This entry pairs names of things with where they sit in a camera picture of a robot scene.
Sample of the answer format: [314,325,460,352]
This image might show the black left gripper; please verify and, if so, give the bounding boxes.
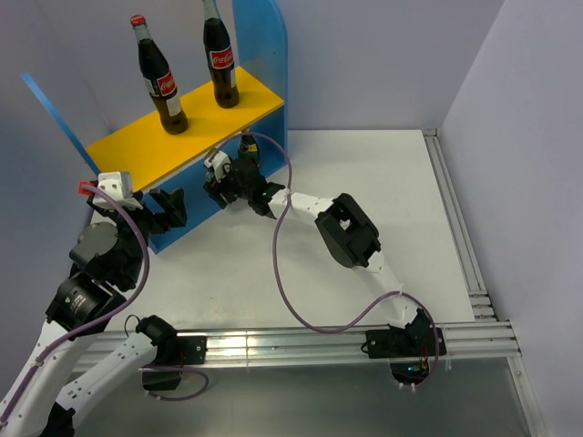
[90,186,186,283]

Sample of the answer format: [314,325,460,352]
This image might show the green Perrier glass bottle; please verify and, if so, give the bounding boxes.
[238,134,260,167]

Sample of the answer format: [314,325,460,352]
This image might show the cola bottle without cap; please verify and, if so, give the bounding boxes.
[202,0,240,108]

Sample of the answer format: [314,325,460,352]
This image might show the cola bottle with red cap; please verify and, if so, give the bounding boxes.
[130,15,189,135]

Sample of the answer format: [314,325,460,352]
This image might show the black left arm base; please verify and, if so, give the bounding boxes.
[142,336,207,400]

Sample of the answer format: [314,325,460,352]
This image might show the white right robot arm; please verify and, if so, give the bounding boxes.
[204,152,439,355]

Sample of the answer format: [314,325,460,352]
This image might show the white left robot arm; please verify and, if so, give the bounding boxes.
[1,182,187,436]

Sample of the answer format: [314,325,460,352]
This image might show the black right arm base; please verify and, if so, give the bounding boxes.
[361,325,447,389]

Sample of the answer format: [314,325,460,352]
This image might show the blue and yellow shelf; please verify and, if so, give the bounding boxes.
[21,1,288,253]

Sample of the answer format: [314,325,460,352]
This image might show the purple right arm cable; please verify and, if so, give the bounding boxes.
[211,132,441,392]

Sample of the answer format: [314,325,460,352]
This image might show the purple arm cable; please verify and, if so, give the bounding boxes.
[211,132,441,392]
[0,181,210,424]

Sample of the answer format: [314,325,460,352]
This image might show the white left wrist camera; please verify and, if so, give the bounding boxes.
[78,171,143,210]

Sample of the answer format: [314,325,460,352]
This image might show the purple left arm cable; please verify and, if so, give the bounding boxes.
[0,181,210,424]

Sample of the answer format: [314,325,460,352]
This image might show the aluminium table edge rail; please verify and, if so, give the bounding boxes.
[422,129,497,322]

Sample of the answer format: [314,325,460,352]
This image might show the aluminium front mounting rail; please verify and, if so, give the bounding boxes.
[178,321,522,370]

